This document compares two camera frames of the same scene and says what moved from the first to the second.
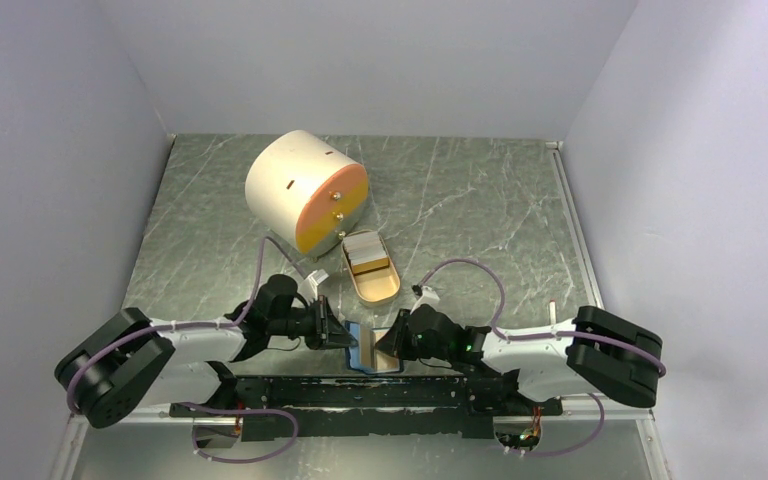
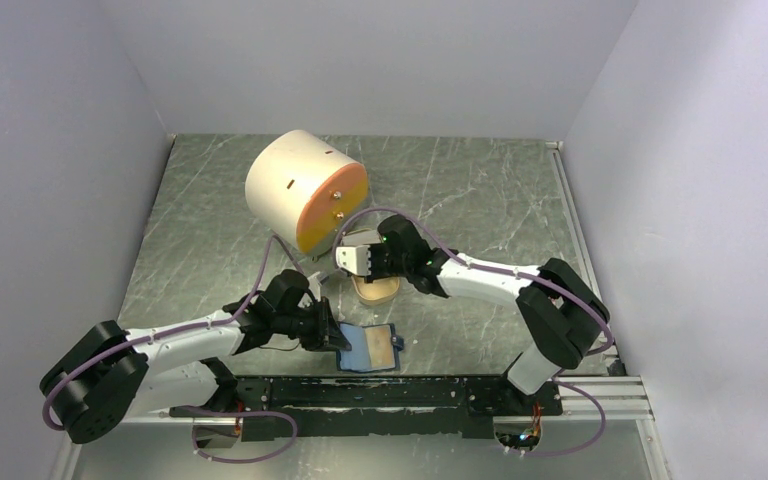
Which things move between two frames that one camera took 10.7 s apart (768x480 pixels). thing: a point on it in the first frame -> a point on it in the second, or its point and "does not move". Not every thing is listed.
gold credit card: (381, 362) does not move
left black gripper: (328, 332) does not move
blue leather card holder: (363, 356) does not move
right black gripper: (396, 339) -> (374, 272)
